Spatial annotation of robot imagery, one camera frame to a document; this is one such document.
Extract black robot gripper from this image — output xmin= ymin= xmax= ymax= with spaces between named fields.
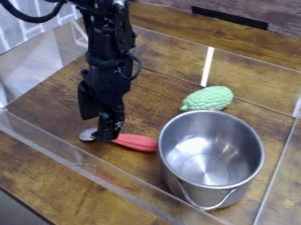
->
xmin=76 ymin=0 xmax=139 ymax=121

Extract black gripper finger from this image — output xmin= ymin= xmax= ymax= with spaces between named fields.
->
xmin=94 ymin=103 xmax=124 ymax=142

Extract orange handled metal spoon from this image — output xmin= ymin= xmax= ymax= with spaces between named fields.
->
xmin=79 ymin=127 xmax=158 ymax=153

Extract green bumpy toy gourd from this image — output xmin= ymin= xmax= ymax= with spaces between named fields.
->
xmin=179 ymin=86 xmax=234 ymax=112

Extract stainless steel pot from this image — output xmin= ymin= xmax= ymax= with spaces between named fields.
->
xmin=159 ymin=110 xmax=265 ymax=211

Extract clear acrylic corner bracket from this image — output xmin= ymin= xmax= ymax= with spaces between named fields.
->
xmin=71 ymin=21 xmax=88 ymax=48

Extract clear acrylic enclosure walls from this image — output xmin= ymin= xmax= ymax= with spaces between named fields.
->
xmin=0 ymin=22 xmax=301 ymax=225

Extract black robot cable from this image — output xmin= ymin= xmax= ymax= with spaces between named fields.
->
xmin=0 ymin=0 xmax=68 ymax=25

